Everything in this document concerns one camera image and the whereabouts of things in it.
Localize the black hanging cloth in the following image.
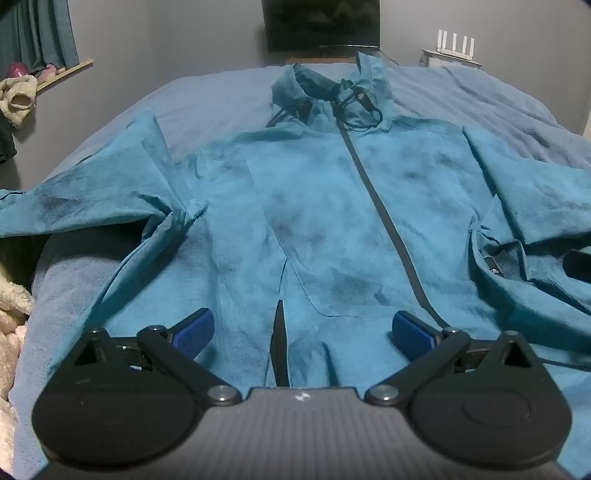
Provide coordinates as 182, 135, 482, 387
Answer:
0, 117, 19, 164

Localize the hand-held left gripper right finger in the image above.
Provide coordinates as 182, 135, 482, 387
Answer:
365, 311, 539, 408

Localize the blue fleece bed blanket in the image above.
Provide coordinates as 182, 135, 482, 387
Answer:
13, 62, 591, 476

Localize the wooden television stand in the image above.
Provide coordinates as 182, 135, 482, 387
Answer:
281, 48, 385, 66

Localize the wooden wall shelf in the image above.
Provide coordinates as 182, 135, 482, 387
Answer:
34, 58, 95, 94

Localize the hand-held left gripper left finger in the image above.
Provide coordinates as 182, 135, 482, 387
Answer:
73, 308, 242, 409

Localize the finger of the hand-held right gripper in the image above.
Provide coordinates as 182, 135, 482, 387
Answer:
563, 248, 591, 280

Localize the teal zip jacket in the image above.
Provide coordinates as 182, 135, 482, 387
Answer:
0, 52, 591, 389

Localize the teal curtain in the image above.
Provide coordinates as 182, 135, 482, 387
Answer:
0, 0, 79, 75

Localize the black television screen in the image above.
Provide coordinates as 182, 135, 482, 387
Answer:
262, 0, 382, 53

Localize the white router with antennas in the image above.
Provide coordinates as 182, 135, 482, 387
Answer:
434, 28, 479, 62

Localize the white cabinet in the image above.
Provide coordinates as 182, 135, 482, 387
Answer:
420, 48, 484, 69

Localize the beige fluffy cloth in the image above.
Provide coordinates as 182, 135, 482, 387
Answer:
0, 75, 38, 128

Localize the white fluffy blanket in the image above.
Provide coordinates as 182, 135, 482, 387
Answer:
0, 237, 35, 425

